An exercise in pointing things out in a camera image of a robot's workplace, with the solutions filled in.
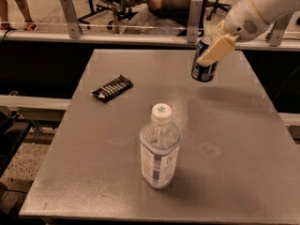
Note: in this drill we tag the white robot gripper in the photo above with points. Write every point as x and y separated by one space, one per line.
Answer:
241 22

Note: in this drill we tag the blue pepsi can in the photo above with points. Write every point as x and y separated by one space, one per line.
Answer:
199 72

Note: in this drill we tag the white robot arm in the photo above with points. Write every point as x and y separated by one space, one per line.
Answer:
272 10

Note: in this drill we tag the seated person grey sweater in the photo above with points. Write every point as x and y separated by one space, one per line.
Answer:
161 18

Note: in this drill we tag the black office chair left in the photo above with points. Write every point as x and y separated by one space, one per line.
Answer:
121 9

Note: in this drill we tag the clear water bottle white cap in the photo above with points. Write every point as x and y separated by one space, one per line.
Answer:
160 139

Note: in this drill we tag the black snack bar wrapper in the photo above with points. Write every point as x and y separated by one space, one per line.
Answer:
113 88

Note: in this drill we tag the black equipment at left edge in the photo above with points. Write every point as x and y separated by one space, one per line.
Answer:
13 130

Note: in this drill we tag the middle metal glass bracket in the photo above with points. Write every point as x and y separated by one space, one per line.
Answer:
194 18

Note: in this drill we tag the metal glass bracket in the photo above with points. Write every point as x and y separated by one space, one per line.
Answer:
194 18
275 35
74 30

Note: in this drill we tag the right metal glass bracket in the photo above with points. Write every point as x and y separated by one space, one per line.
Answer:
275 35

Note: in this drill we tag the left metal glass bracket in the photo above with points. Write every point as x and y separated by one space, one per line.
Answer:
74 30

